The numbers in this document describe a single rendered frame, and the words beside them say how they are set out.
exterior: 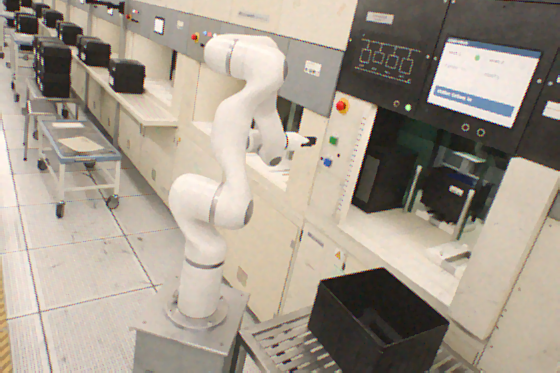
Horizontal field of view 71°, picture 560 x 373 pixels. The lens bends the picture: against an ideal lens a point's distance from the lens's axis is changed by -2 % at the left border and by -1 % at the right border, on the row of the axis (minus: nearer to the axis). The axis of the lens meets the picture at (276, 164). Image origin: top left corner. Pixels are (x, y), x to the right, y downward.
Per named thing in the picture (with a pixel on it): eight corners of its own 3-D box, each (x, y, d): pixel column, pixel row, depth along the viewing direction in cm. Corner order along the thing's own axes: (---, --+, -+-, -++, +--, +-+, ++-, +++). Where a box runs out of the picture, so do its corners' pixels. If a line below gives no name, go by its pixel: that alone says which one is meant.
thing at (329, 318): (369, 307, 138) (383, 266, 133) (432, 369, 116) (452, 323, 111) (304, 325, 123) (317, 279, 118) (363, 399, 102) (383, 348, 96)
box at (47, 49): (38, 66, 414) (38, 40, 406) (68, 68, 431) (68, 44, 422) (41, 71, 392) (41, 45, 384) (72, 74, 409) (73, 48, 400)
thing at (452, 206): (414, 207, 197) (434, 147, 187) (436, 203, 209) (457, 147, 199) (458, 232, 179) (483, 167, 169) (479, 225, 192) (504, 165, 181)
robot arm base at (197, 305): (153, 319, 113) (159, 265, 107) (179, 281, 131) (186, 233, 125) (217, 338, 111) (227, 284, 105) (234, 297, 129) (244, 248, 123)
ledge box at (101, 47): (77, 60, 442) (78, 36, 434) (103, 63, 460) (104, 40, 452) (84, 66, 421) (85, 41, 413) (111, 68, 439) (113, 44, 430)
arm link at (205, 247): (215, 274, 109) (229, 195, 101) (155, 253, 112) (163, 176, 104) (231, 252, 120) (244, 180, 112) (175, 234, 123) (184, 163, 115)
